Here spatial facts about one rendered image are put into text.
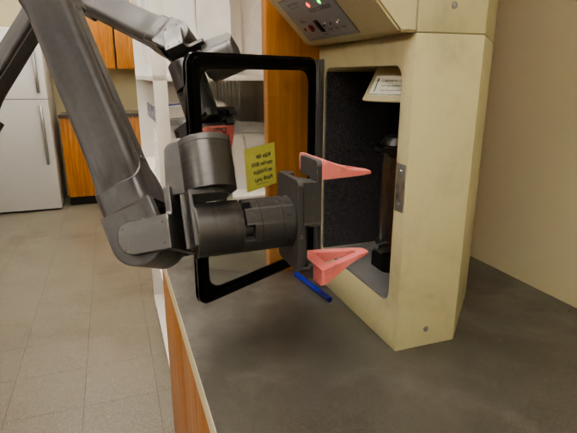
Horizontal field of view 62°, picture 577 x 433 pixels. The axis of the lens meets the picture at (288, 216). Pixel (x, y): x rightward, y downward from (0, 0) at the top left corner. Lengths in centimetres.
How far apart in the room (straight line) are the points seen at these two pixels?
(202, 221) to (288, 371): 33
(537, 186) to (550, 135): 11
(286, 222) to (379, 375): 32
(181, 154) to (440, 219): 41
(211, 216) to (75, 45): 26
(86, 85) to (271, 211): 25
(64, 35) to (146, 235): 26
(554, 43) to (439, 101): 44
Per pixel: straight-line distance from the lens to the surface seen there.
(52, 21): 65
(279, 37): 100
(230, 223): 49
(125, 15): 106
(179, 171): 52
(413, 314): 79
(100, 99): 58
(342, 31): 80
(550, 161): 110
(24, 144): 556
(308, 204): 50
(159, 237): 49
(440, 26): 71
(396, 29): 68
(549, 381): 81
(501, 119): 119
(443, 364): 79
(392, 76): 80
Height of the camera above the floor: 135
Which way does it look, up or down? 16 degrees down
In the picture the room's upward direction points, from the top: straight up
